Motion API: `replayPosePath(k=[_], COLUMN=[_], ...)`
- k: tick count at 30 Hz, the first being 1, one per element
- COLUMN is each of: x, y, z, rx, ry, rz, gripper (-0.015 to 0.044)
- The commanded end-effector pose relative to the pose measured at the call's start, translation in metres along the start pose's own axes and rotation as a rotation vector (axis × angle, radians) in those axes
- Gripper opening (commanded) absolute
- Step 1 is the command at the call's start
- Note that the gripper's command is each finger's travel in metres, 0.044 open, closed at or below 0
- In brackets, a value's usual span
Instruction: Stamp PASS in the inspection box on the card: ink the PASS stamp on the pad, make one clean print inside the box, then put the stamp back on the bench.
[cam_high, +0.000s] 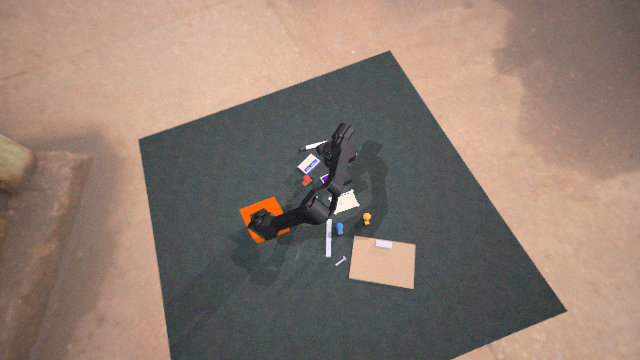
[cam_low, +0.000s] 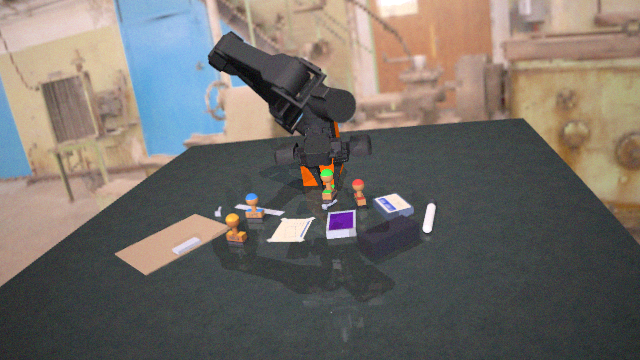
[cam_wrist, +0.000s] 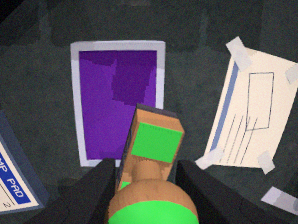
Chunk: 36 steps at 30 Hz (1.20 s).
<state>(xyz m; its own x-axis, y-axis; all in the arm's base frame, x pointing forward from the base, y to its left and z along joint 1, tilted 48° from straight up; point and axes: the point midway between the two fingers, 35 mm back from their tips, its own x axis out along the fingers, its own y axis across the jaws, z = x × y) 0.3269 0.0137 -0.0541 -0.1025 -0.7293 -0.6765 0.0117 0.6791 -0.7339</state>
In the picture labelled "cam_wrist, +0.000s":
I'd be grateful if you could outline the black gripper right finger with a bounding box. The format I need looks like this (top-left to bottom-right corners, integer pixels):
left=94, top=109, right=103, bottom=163
left=176, top=160, right=287, bottom=224

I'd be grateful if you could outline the purple ink pad in grey tray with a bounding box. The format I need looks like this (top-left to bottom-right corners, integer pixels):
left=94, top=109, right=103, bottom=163
left=71, top=40, right=165, bottom=167

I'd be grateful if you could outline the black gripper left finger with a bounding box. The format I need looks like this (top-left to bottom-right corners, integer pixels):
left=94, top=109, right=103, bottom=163
left=24, top=157, right=116, bottom=224

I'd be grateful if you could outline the cream inspection card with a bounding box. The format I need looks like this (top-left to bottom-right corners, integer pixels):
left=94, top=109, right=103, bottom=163
left=196, top=36, right=298, bottom=175

